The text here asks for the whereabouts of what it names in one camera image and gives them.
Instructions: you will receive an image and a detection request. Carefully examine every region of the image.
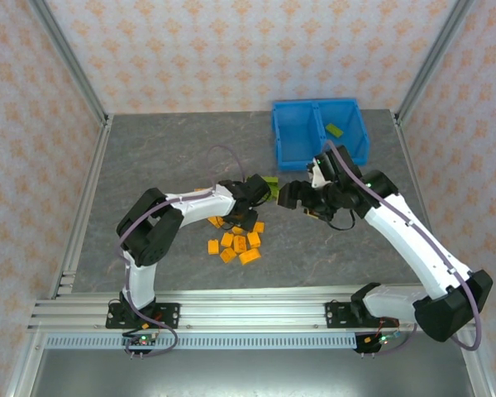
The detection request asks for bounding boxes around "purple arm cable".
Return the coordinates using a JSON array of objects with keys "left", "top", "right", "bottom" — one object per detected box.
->
[
  {"left": 114, "top": 144, "right": 247, "bottom": 361},
  {"left": 324, "top": 140, "right": 483, "bottom": 356}
]

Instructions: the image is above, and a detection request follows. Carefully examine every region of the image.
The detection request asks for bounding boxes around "aluminium table edge rail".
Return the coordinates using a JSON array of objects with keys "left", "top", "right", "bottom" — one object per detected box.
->
[
  {"left": 392, "top": 110, "right": 435, "bottom": 237},
  {"left": 47, "top": 114, "right": 115, "bottom": 299}
]

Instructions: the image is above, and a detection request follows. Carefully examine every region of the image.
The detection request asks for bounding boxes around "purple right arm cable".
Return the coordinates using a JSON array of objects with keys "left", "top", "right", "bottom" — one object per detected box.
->
[{"left": 324, "top": 140, "right": 483, "bottom": 356}]

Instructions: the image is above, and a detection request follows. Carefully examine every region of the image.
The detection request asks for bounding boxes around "blue two-compartment plastic bin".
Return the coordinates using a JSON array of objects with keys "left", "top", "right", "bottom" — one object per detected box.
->
[{"left": 271, "top": 98, "right": 371, "bottom": 173}]

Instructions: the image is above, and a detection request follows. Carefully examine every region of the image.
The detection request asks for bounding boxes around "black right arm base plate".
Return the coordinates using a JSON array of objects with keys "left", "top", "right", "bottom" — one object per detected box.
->
[{"left": 324, "top": 300, "right": 402, "bottom": 331}]

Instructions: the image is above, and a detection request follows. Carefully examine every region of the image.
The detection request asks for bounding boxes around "aluminium frame post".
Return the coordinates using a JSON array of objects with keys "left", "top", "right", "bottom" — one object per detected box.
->
[
  {"left": 395, "top": 0, "right": 477, "bottom": 122},
  {"left": 26, "top": 0, "right": 112, "bottom": 125}
]

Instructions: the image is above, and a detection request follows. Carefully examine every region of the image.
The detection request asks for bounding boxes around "thin black right gripper cable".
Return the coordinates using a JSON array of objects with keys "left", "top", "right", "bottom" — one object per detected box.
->
[{"left": 327, "top": 208, "right": 357, "bottom": 232}]

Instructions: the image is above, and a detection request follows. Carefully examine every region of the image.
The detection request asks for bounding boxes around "grey metal panel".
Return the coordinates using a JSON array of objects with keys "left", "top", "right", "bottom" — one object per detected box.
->
[{"left": 24, "top": 349, "right": 476, "bottom": 397}]

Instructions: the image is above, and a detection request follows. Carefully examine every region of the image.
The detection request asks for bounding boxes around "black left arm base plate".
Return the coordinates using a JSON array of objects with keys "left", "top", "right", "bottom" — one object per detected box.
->
[{"left": 106, "top": 302, "right": 181, "bottom": 330}]

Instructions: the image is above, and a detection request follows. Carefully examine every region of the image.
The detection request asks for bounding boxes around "slotted grey cable duct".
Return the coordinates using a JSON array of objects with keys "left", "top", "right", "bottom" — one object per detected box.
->
[{"left": 44, "top": 333, "right": 359, "bottom": 352}]

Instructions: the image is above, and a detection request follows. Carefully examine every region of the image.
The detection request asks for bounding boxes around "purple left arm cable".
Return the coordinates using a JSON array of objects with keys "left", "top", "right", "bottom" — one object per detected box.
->
[{"left": 114, "top": 144, "right": 247, "bottom": 361}]

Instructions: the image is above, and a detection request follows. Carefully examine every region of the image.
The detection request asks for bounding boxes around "wide aluminium mounting rail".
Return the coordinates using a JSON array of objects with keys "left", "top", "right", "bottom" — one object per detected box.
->
[{"left": 26, "top": 284, "right": 479, "bottom": 334}]

